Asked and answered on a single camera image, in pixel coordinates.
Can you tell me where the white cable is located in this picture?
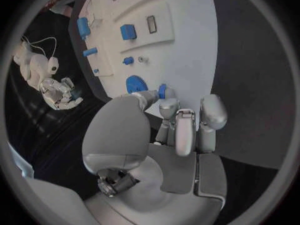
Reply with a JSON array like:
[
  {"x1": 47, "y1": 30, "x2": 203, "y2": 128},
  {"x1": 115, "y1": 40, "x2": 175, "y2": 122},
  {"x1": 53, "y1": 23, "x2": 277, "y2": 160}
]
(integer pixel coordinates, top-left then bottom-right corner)
[{"x1": 21, "y1": 35, "x2": 58, "y2": 59}]

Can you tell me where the white task board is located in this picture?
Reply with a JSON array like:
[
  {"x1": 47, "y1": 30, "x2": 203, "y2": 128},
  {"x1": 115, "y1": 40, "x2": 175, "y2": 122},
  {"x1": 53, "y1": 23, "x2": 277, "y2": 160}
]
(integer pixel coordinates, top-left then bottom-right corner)
[{"x1": 76, "y1": 0, "x2": 220, "y2": 120}]

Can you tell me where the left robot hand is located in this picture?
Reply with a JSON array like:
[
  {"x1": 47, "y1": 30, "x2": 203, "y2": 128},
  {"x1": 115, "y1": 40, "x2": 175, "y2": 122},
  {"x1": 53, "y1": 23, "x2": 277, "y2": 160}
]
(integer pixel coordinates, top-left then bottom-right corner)
[{"x1": 81, "y1": 87, "x2": 229, "y2": 225}]

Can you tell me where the small blue peg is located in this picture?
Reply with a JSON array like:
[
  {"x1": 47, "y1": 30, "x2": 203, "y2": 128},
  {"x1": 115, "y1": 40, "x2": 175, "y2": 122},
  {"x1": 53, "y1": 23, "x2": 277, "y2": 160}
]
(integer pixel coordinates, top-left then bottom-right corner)
[{"x1": 158, "y1": 83, "x2": 168, "y2": 100}]

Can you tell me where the blue short cylinder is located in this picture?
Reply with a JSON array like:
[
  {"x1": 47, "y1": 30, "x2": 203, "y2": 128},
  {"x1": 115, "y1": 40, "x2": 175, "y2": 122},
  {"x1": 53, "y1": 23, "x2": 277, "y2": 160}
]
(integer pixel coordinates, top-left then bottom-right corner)
[{"x1": 81, "y1": 47, "x2": 99, "y2": 58}]

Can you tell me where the large blue cylinder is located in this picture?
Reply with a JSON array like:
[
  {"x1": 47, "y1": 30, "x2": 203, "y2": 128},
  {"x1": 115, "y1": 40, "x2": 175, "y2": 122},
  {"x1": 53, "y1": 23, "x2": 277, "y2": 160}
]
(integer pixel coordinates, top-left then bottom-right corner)
[{"x1": 76, "y1": 17, "x2": 92, "y2": 40}]

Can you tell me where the blue square block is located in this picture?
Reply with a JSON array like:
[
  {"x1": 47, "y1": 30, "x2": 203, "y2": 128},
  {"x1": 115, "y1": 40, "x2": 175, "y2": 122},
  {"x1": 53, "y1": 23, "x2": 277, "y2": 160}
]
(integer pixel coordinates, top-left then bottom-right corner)
[{"x1": 119, "y1": 23, "x2": 138, "y2": 41}]

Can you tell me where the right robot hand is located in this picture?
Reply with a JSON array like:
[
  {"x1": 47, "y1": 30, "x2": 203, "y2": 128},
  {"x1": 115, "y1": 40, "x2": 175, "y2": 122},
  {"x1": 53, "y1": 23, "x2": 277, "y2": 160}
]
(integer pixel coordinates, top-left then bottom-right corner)
[{"x1": 38, "y1": 76, "x2": 85, "y2": 111}]

